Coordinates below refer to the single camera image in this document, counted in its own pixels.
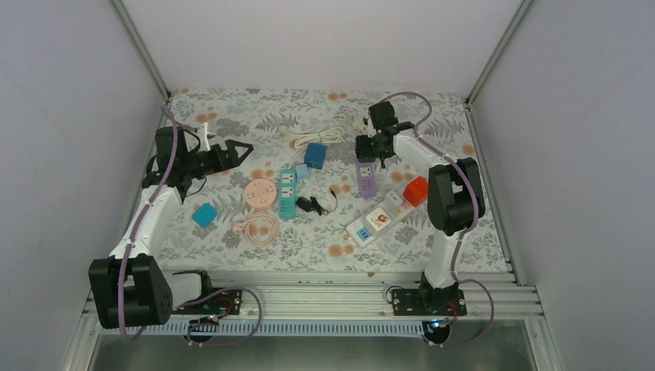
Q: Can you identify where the dark blue cube socket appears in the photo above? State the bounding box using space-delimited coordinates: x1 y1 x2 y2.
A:
304 142 327 169

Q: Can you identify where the blue square plug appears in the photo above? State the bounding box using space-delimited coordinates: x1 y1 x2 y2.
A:
192 203 218 227

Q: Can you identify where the red cube socket adapter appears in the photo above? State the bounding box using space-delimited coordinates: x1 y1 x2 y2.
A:
402 176 429 207

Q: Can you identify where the light blue small plug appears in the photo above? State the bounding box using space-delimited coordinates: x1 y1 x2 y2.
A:
294 163 310 181

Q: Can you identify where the white cube socket adapter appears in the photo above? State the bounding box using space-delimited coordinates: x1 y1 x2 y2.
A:
383 191 405 215

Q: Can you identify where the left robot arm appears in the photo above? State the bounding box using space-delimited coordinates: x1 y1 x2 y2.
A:
88 127 254 329

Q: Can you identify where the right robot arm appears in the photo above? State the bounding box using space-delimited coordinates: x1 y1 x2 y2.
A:
355 99 485 315

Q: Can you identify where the white cartoon cube plug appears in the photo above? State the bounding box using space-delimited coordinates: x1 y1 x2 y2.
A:
365 207 392 236

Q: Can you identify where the black plug adapter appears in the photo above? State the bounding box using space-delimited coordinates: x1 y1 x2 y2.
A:
295 190 338 216

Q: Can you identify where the purple power strip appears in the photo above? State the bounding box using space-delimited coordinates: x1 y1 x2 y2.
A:
355 159 377 199

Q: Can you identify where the pink round power socket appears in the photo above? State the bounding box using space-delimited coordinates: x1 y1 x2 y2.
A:
243 178 277 211

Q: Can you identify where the teal power strip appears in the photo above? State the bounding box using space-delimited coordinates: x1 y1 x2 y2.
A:
279 169 297 221

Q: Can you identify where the floral patterned table mat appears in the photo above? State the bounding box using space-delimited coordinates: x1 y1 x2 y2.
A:
125 87 507 274

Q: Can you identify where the white multicolour power strip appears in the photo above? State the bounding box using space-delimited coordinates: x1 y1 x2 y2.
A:
345 196 417 247

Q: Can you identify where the white coiled cable left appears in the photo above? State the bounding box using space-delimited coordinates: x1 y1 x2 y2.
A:
283 126 348 170

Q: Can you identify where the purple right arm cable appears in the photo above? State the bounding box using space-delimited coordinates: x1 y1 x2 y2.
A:
381 92 497 350

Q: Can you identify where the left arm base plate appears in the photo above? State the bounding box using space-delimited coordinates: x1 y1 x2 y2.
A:
173 289 243 316

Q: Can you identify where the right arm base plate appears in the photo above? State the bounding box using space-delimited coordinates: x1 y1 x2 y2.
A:
389 287 467 317

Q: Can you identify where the blue slotted cable duct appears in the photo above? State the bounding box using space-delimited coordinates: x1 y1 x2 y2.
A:
100 320 436 338

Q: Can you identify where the aluminium rail base frame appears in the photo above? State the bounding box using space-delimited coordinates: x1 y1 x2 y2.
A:
84 271 545 321

